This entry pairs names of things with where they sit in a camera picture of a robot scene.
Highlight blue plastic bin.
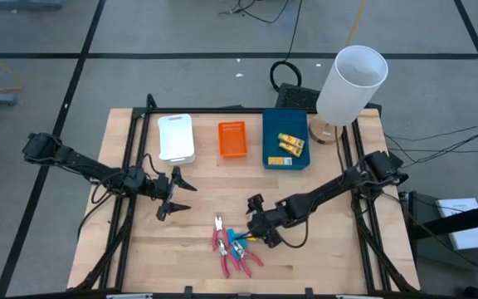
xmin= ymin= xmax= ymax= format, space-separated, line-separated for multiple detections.
xmin=261 ymin=108 xmax=311 ymax=171

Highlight orange plastic basket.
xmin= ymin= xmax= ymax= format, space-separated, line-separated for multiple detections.
xmin=217 ymin=120 xmax=249 ymax=159

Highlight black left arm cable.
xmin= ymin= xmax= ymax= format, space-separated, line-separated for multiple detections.
xmin=76 ymin=152 xmax=161 ymax=243

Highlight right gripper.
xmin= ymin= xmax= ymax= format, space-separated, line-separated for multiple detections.
xmin=245 ymin=194 xmax=302 ymax=249

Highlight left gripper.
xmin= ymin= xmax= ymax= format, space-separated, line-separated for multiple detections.
xmin=133 ymin=165 xmax=198 ymax=221

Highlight black aluminium table frame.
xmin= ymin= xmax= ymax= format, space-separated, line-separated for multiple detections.
xmin=67 ymin=93 xmax=421 ymax=294

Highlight black perforated box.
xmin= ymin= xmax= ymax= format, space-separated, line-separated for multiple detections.
xmin=274 ymin=82 xmax=322 ymax=112

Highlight white shade table lamp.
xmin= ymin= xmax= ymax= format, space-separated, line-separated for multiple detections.
xmin=308 ymin=44 xmax=389 ymax=145

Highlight yellow packets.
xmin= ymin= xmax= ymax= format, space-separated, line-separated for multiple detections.
xmin=277 ymin=132 xmax=306 ymax=150

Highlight black floor cable bundle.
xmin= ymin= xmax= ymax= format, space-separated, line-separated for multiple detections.
xmin=383 ymin=119 xmax=478 ymax=169

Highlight white plastic bin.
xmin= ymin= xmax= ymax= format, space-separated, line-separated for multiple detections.
xmin=157 ymin=113 xmax=197 ymax=166

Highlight coiled black floor cable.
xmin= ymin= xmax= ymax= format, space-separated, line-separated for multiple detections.
xmin=268 ymin=0 xmax=305 ymax=93

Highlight white booklet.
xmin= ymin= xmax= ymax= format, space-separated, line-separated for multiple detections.
xmin=435 ymin=197 xmax=478 ymax=251

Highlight white edge strip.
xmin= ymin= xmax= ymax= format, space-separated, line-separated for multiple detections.
xmin=105 ymin=293 xmax=154 ymax=299
xmin=335 ymin=293 xmax=383 ymax=299

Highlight black side table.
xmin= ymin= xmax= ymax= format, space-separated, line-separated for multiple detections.
xmin=404 ymin=189 xmax=478 ymax=292

